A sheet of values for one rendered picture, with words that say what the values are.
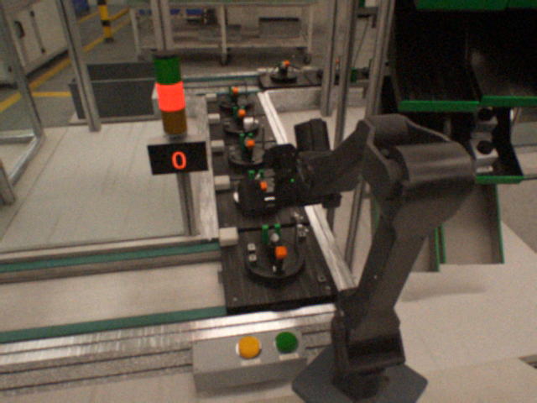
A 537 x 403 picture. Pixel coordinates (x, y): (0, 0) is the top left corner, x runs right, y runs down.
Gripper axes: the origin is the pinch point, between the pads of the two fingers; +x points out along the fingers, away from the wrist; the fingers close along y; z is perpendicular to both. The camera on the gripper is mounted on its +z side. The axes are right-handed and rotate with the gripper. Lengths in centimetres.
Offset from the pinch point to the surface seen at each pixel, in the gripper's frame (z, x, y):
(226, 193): 6.4, 36.5, -11.9
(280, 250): -10.7, 1.3, -1.5
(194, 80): 78, 118, -51
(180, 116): 19.2, 7.6, 12.0
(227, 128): 33, 61, -31
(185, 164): 10.6, 13.5, 9.9
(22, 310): -14, 41, 42
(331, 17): 76, 44, -80
